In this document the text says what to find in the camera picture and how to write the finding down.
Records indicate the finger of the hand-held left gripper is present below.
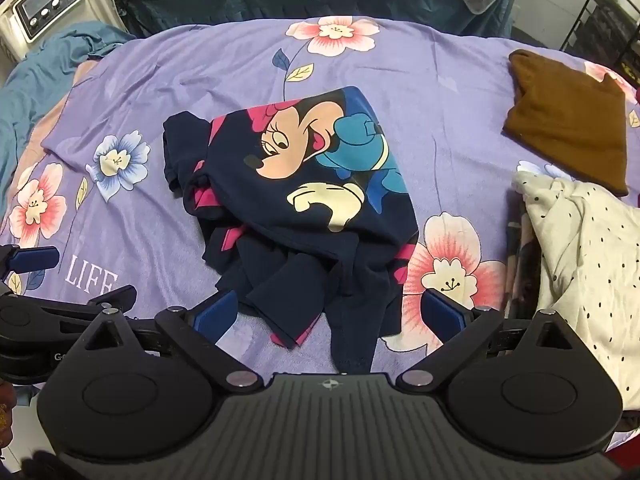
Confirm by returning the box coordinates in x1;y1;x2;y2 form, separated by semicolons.
0;244;61;291
47;284;139;335

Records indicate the brown folded cloth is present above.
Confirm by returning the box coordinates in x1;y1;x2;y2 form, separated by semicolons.
502;49;630;198

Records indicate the white polka dot garment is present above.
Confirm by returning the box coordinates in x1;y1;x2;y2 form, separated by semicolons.
515;170;640;413

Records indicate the dark teal bed cover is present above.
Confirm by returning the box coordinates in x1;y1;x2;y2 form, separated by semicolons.
120;0;513;41

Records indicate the cream plastic bin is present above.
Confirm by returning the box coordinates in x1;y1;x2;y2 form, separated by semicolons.
0;0;128;63

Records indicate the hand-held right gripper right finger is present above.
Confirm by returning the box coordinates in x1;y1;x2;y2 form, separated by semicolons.
400;287;582;393

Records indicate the teal blanket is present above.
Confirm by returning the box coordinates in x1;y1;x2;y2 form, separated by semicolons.
0;21;136;221

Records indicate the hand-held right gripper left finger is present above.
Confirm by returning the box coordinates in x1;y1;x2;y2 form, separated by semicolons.
75;290;262;393

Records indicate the navy cartoon print shirt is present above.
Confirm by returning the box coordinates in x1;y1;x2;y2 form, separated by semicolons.
162;86;420;375

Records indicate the black metal rack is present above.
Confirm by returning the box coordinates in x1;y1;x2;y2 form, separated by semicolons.
559;0;640;78

